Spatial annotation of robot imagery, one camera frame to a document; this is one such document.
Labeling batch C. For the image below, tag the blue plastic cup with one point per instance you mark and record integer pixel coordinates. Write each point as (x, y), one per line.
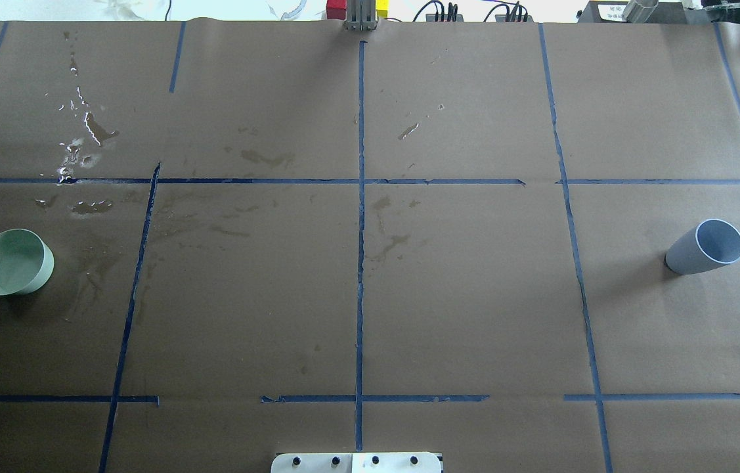
(712, 244)

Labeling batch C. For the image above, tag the light green bowl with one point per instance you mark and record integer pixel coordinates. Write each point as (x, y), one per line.
(26, 262)

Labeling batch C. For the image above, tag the red block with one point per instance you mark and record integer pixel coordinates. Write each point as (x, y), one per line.
(336, 9)

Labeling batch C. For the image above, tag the yellow block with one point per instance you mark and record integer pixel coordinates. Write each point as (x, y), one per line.
(382, 8)

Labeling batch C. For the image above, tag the metal cylinder weight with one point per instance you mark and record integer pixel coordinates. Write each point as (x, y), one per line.
(639, 11)

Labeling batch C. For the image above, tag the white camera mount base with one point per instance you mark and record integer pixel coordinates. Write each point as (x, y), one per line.
(418, 461)

